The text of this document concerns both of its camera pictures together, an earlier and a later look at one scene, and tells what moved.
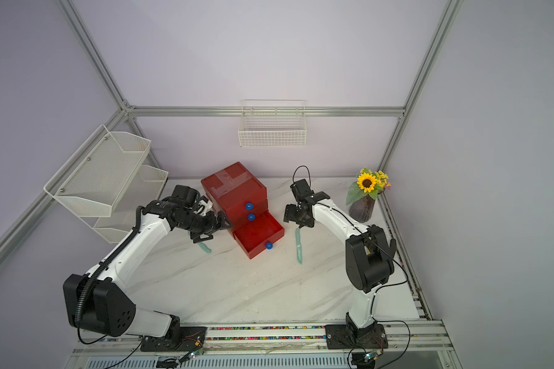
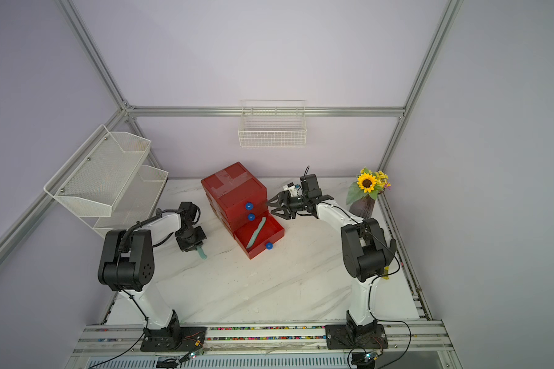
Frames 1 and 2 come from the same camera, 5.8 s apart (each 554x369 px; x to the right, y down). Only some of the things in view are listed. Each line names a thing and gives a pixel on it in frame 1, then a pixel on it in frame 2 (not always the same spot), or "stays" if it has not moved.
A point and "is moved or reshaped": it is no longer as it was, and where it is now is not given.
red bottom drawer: x=258 y=234 stays
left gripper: x=212 y=226 -> x=185 y=247
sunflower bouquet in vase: x=362 y=194 stays
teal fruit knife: x=298 y=244 -> x=256 y=232
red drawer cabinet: x=242 y=200 stays
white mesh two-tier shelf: x=107 y=182 stays
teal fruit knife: x=207 y=250 is moved or reshaped
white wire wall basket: x=273 y=124 stays
